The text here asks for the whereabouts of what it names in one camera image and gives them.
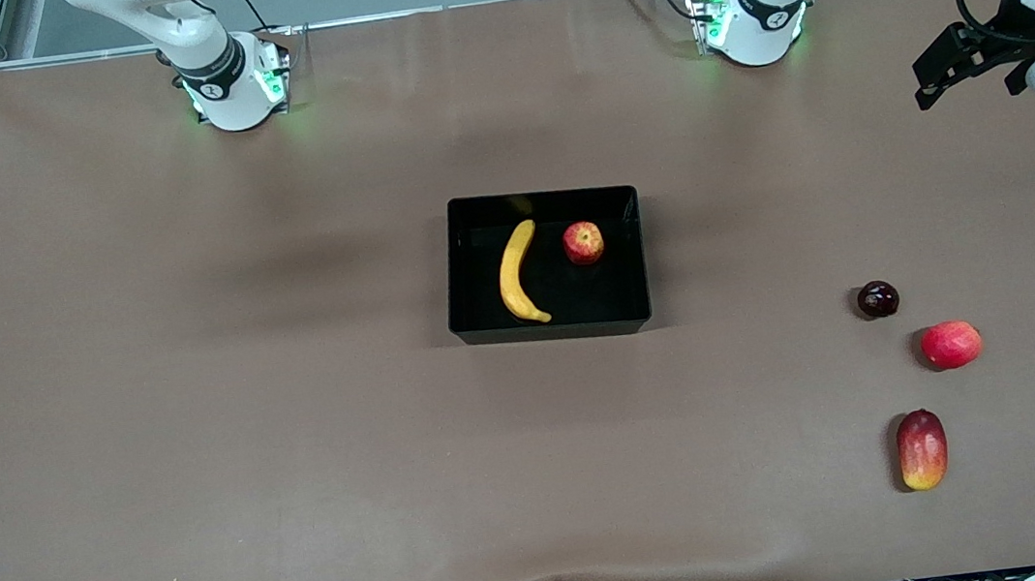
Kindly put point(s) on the small red yellow apple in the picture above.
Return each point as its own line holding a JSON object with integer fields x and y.
{"x": 583, "y": 243}

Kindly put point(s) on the red round apple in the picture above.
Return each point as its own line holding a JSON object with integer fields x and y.
{"x": 951, "y": 344}

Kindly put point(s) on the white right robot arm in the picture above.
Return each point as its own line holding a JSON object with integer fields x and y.
{"x": 228, "y": 99}

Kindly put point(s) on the red yellow mango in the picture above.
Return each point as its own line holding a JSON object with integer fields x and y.
{"x": 922, "y": 449}

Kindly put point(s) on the dark purple plum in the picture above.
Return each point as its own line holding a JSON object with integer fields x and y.
{"x": 878, "y": 299}

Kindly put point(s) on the black plastic box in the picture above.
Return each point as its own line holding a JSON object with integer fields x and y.
{"x": 576, "y": 293}

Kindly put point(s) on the yellow banana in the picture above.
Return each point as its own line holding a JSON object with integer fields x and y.
{"x": 512, "y": 281}

